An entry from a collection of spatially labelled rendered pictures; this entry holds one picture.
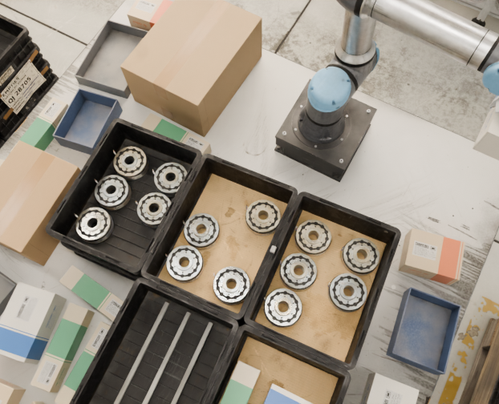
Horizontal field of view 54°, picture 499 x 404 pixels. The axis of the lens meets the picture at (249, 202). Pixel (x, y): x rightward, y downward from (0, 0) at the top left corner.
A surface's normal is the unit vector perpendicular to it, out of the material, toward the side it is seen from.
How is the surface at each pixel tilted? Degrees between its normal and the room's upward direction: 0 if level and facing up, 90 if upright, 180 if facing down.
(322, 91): 9
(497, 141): 90
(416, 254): 0
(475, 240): 0
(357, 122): 2
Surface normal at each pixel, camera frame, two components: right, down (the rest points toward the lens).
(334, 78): -0.10, -0.23
